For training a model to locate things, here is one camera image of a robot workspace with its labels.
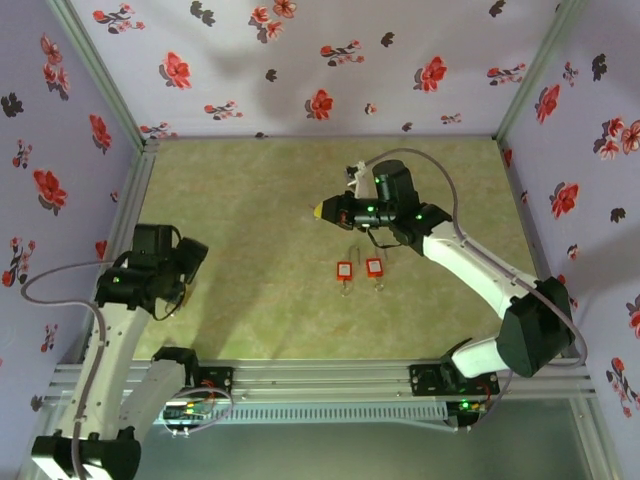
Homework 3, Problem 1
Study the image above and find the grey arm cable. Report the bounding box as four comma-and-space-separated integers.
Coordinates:
364, 147, 589, 434
21, 258, 234, 480

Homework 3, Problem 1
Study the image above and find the aluminium lower frame bar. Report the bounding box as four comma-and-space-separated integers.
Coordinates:
27, 399, 69, 451
569, 397, 624, 480

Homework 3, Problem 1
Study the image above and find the long aluminium base rail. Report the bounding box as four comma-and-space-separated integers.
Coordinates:
47, 358, 597, 402

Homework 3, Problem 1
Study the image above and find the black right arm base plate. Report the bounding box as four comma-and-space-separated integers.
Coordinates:
408, 363, 501, 397

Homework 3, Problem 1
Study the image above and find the thin black right gripper cable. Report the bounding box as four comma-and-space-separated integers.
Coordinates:
368, 227, 402, 250

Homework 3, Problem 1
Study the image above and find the white slotted cable duct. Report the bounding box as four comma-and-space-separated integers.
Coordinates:
66, 402, 450, 427

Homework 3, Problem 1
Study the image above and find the aluminium corner post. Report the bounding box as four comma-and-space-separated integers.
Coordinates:
492, 0, 590, 142
47, 0, 159, 151

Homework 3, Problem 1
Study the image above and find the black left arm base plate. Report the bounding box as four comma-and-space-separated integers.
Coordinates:
143, 366, 235, 400

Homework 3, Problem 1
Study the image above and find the grey right arm cable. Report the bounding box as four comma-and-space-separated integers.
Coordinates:
364, 147, 589, 434

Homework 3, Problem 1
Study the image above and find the aluminium table side rail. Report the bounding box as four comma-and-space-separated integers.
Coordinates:
79, 139, 160, 362
498, 139, 586, 360

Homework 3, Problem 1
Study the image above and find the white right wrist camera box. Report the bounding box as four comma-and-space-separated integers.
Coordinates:
343, 159, 375, 199

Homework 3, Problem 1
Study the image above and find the red padlock with white label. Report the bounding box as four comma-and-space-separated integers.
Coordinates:
364, 247, 391, 280
334, 243, 363, 284

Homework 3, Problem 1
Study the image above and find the grey left arm cable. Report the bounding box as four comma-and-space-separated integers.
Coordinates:
21, 258, 234, 480

